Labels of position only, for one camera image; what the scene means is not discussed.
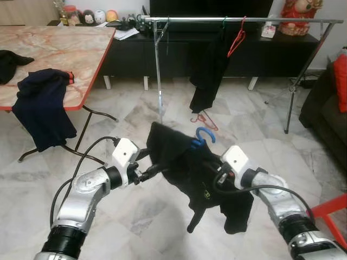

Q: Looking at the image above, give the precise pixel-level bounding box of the blue plastic hanger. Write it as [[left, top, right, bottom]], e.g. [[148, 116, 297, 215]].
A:
[[190, 127, 217, 150]]

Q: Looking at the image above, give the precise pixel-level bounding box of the navy t-shirt red collar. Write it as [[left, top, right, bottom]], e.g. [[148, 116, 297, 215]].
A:
[[12, 69, 78, 153]]

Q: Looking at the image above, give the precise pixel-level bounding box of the red plastic hanger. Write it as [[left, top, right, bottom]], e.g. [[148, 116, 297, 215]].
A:
[[227, 16, 248, 59], [191, 112, 220, 132]]

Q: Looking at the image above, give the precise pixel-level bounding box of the black tv cabinet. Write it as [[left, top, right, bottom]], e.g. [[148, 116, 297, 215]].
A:
[[49, 22, 321, 90]]

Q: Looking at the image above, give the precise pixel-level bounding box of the black printed t-shirt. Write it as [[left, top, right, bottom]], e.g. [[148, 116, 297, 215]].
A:
[[190, 27, 233, 114]]

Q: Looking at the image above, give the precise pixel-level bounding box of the red plastic stool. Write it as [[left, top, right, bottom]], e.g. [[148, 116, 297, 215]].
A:
[[312, 194, 347, 250]]

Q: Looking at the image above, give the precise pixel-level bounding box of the dark brown fabric sofa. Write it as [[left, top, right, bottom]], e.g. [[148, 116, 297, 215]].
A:
[[299, 60, 347, 170]]

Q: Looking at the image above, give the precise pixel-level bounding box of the black pouch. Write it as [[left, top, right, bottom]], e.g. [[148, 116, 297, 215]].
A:
[[106, 20, 137, 29]]

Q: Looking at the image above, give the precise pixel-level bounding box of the silver metal clothes rack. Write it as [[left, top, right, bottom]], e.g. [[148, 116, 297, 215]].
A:
[[144, 16, 344, 134]]

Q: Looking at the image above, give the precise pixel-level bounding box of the orange round plush toy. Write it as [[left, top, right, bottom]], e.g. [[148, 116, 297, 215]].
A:
[[106, 9, 119, 23]]

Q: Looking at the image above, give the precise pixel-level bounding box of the white round plush toy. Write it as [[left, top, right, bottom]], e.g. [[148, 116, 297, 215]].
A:
[[94, 9, 107, 24]]

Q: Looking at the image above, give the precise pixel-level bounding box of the red cushion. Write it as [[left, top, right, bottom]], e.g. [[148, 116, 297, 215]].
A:
[[332, 53, 347, 114]]

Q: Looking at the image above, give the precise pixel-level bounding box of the brown round plush toy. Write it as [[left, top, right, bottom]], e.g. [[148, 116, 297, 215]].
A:
[[81, 10, 95, 25]]

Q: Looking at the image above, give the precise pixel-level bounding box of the white pink small package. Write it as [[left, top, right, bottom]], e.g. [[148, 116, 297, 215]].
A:
[[261, 23, 277, 39]]

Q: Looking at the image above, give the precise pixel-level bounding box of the red lid jar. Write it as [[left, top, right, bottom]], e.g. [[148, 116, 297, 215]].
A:
[[64, 5, 80, 27]]

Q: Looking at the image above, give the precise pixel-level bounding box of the black television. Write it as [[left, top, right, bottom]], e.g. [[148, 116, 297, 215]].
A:
[[149, 0, 275, 20]]

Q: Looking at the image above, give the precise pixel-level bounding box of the black flat garment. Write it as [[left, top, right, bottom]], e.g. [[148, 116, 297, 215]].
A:
[[0, 50, 35, 85]]

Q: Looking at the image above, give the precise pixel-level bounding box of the gold blue trophy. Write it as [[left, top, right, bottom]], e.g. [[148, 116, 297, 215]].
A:
[[54, 0, 66, 23]]

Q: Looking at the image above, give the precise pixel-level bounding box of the red laughing buddha statue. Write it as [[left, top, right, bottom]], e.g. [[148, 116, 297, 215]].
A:
[[279, 0, 324, 37]]

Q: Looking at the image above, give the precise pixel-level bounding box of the light wooden sideboard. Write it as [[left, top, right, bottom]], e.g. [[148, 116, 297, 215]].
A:
[[0, 0, 60, 27]]

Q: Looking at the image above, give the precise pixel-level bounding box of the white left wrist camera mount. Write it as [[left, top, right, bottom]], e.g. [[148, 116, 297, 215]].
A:
[[112, 138, 142, 188]]

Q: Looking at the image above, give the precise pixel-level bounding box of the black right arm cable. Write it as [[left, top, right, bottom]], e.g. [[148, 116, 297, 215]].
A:
[[213, 172, 316, 218]]

